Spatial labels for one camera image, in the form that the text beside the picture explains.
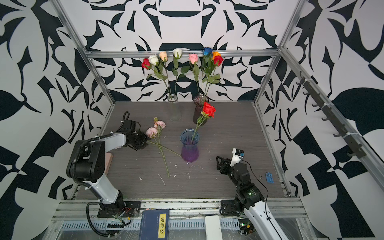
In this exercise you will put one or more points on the white rectangular device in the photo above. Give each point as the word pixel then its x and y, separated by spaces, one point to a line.
pixel 213 228

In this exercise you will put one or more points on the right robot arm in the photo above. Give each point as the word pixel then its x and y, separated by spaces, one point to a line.
pixel 249 201

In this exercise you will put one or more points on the small red carnation stem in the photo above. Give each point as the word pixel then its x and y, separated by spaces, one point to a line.
pixel 207 113

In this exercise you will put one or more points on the blue purple glass vase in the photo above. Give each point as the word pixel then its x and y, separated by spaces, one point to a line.
pixel 190 139

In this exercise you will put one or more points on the white rose stem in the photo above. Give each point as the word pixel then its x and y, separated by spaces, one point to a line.
pixel 177 54
pixel 156 67

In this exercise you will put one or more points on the peach rose stem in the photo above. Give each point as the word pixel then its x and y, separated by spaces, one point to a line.
pixel 163 62

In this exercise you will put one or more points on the blue book yellow label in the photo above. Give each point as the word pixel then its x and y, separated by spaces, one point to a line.
pixel 155 225

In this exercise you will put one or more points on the pink rose stem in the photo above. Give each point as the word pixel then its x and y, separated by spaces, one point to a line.
pixel 193 58

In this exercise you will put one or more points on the black wall hook rail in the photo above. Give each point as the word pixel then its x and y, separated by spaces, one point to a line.
pixel 360 147

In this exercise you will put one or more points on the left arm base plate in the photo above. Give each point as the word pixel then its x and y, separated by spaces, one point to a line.
pixel 127 209

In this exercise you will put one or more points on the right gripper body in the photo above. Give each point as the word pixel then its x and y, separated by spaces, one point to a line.
pixel 231 172

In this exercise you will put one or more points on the dark purple glass vase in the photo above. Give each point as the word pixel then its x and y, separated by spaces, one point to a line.
pixel 199 105

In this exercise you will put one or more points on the large red rose stem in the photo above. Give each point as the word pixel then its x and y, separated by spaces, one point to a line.
pixel 215 77

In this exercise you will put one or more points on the orange rose stem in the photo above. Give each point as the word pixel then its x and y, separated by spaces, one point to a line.
pixel 216 54

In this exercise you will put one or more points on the clear glass vase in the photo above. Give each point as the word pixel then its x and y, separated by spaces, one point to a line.
pixel 174 108

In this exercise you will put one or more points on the blue rose stem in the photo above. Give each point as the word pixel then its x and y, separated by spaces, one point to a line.
pixel 206 67

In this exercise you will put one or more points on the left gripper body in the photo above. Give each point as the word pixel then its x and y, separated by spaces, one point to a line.
pixel 140 140

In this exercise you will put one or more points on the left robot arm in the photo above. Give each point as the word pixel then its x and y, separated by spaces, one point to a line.
pixel 87 164

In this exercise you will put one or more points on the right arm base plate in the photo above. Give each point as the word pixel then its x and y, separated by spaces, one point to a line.
pixel 231 208

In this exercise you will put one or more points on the pink rectangular block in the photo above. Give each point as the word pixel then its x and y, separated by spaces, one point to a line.
pixel 108 162

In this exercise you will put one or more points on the small blue object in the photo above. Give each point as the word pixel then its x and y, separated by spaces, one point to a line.
pixel 269 177

